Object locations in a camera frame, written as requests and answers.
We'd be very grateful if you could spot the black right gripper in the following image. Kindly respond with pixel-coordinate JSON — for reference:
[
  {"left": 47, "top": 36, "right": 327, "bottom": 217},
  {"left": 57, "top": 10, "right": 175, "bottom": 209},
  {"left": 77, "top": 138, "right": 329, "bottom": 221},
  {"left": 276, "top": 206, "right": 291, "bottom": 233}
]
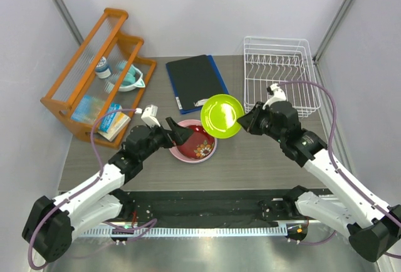
[{"left": 238, "top": 102, "right": 286, "bottom": 143}]

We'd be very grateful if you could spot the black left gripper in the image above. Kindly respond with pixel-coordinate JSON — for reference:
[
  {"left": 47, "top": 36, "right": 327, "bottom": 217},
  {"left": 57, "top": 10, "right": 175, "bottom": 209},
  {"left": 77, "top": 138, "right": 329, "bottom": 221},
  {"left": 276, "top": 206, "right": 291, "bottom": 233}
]
[{"left": 139, "top": 117, "right": 192, "bottom": 162}]

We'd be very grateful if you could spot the pink plate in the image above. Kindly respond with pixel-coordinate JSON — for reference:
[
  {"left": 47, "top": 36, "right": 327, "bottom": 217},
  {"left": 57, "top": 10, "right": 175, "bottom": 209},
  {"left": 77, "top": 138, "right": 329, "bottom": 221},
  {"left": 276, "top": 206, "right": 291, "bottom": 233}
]
[{"left": 170, "top": 119, "right": 217, "bottom": 164}]

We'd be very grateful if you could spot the red floral plate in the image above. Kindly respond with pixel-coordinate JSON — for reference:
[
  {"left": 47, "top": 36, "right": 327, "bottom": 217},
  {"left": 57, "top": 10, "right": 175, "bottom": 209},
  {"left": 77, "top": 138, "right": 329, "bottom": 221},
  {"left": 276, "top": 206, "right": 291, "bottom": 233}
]
[{"left": 177, "top": 125, "right": 216, "bottom": 160}]

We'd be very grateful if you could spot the lime green plate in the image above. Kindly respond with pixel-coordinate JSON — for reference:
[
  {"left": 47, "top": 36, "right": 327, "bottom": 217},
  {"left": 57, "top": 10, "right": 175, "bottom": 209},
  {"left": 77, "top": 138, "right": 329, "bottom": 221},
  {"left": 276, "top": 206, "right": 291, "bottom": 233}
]
[{"left": 200, "top": 94, "right": 244, "bottom": 139}]

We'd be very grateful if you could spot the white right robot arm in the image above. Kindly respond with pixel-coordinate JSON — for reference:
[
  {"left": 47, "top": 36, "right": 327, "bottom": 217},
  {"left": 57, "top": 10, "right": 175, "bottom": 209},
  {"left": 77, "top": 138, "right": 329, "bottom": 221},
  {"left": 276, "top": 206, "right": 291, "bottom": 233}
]
[{"left": 237, "top": 101, "right": 400, "bottom": 262}]

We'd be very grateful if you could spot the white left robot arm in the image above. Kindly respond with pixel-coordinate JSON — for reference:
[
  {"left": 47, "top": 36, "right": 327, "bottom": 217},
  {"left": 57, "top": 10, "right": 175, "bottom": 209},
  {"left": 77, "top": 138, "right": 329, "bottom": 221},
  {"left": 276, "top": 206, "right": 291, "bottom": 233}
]
[{"left": 22, "top": 117, "right": 194, "bottom": 270}]

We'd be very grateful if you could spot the orange wooden shelf rack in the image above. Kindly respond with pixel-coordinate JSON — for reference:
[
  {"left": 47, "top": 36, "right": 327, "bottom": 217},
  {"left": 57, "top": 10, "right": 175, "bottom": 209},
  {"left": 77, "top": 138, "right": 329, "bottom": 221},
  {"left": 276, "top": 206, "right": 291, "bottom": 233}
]
[{"left": 41, "top": 8, "right": 157, "bottom": 142}]

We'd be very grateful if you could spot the blue black clipboard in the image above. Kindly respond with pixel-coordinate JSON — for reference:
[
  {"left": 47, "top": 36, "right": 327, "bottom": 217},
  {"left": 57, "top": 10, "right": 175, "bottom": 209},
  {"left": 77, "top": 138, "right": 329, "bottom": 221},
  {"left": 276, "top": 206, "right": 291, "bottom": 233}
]
[{"left": 165, "top": 55, "right": 229, "bottom": 114}]

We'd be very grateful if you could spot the blue white book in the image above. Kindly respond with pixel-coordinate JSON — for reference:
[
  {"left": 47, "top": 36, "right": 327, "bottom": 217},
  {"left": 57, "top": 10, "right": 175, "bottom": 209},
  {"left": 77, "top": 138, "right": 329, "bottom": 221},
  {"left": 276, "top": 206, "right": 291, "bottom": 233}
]
[{"left": 98, "top": 103, "right": 130, "bottom": 142}]

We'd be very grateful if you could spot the white bowl with teal items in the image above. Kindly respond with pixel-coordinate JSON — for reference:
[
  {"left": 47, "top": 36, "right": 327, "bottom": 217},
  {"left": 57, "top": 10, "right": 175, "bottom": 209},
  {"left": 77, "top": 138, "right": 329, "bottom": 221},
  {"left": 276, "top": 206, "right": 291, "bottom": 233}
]
[{"left": 104, "top": 61, "right": 146, "bottom": 93}]

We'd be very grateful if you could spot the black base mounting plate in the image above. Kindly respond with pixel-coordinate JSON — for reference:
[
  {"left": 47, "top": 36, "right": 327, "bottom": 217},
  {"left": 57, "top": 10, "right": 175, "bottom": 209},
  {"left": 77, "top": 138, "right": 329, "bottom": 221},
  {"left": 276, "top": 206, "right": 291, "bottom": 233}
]
[{"left": 112, "top": 189, "right": 306, "bottom": 229}]

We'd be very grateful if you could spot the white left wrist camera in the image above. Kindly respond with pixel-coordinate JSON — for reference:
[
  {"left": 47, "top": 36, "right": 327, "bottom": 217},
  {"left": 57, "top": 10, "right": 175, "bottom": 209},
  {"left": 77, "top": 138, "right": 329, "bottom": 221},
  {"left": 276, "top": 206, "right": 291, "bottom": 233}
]
[{"left": 134, "top": 105, "right": 160, "bottom": 128}]

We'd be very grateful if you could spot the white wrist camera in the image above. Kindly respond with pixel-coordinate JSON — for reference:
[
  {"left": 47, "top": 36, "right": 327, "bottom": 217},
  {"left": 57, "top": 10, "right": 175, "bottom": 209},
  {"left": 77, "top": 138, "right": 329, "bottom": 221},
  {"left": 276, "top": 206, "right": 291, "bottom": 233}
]
[
  {"left": 266, "top": 84, "right": 287, "bottom": 106},
  {"left": 134, "top": 105, "right": 160, "bottom": 128}
]

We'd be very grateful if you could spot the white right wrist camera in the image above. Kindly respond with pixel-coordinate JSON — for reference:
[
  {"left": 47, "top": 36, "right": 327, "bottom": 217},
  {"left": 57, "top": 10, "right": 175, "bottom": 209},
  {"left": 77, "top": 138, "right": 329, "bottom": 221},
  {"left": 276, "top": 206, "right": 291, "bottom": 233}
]
[{"left": 266, "top": 84, "right": 287, "bottom": 106}]

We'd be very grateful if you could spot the white wire dish rack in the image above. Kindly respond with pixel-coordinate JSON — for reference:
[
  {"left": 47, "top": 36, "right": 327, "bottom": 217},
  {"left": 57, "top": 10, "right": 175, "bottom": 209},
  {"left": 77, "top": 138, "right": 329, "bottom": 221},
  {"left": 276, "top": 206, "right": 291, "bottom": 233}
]
[{"left": 243, "top": 36, "right": 321, "bottom": 118}]

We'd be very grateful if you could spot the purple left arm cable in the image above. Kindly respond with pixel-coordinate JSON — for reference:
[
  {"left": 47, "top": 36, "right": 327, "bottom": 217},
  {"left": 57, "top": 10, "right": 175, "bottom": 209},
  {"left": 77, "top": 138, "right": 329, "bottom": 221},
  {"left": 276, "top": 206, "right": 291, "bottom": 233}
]
[{"left": 28, "top": 108, "right": 157, "bottom": 269}]

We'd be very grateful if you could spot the white slotted cable duct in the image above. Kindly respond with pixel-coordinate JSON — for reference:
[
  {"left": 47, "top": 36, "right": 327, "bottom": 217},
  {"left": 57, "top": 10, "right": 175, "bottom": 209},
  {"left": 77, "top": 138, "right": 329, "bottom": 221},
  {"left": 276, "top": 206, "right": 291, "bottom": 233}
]
[{"left": 79, "top": 224, "right": 288, "bottom": 239}]

